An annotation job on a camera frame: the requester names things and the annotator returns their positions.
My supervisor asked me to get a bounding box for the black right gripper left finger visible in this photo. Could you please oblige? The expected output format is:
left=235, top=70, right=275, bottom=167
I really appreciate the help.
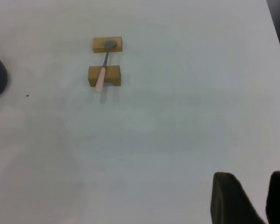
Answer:
left=210, top=172, right=268, bottom=224

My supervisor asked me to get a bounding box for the pink-handled grey spoon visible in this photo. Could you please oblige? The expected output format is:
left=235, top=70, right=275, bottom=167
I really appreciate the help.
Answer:
left=95, top=40, right=119, bottom=92

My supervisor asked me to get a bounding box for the arched wooden block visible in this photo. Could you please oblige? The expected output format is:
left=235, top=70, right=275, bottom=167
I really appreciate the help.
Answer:
left=88, top=65, right=121, bottom=87

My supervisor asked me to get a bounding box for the rectangular wooden block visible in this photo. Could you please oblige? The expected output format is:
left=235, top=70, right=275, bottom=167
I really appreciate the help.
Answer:
left=92, top=36, right=124, bottom=53

